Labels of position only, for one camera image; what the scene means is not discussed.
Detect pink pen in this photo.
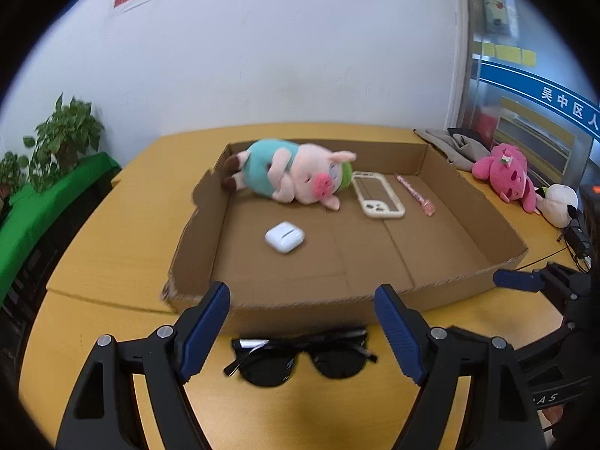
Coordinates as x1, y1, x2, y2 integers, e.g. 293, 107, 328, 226
396, 175, 435, 218

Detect cream phone case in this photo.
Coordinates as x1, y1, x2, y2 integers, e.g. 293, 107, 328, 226
352, 172, 406, 219

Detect white earbuds case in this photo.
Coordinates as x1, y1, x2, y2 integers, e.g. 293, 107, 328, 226
264, 222, 305, 254

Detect person's hand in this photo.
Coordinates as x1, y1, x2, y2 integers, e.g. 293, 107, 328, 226
542, 405, 564, 432

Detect white panda plush toy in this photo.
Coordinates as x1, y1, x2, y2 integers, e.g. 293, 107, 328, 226
536, 184, 579, 229

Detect magenta plush toy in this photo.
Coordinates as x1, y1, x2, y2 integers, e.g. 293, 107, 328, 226
472, 143, 536, 213

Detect brown cardboard tray box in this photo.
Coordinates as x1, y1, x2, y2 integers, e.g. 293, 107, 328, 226
162, 141, 528, 320

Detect grey folded cloth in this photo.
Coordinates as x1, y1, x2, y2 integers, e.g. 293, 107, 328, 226
413, 128, 490, 172

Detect black sunglasses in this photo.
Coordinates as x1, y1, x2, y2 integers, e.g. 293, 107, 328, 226
222, 326, 380, 389

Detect green cloth covered stand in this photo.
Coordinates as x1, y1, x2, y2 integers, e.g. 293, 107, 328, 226
0, 152, 120, 301

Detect pink pig plush toy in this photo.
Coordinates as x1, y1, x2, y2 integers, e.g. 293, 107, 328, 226
222, 139, 357, 212

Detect green potted plant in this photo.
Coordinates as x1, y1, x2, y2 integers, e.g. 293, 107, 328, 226
16, 94, 105, 193

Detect black power adapter with cables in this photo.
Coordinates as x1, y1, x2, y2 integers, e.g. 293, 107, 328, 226
561, 205, 592, 272

